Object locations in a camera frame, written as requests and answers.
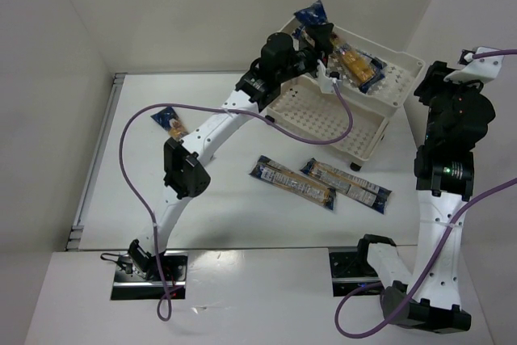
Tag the cream two-tier rolling cart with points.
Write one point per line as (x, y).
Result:
(304, 110)

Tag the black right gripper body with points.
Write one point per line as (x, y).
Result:
(433, 78)

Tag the spaghetti bag label side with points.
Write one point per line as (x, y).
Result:
(278, 175)
(300, 31)
(360, 190)

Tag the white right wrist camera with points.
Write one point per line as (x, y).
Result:
(480, 64)

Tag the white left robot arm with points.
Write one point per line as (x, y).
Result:
(185, 160)

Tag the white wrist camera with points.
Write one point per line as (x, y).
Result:
(480, 64)
(327, 84)

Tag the spaghetti bag blue yellow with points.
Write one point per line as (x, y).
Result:
(169, 120)
(359, 71)

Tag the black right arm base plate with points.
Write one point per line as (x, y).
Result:
(347, 273)

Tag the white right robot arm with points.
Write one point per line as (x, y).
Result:
(428, 297)

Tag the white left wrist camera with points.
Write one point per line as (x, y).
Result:
(327, 84)

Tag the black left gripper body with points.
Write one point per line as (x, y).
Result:
(319, 36)

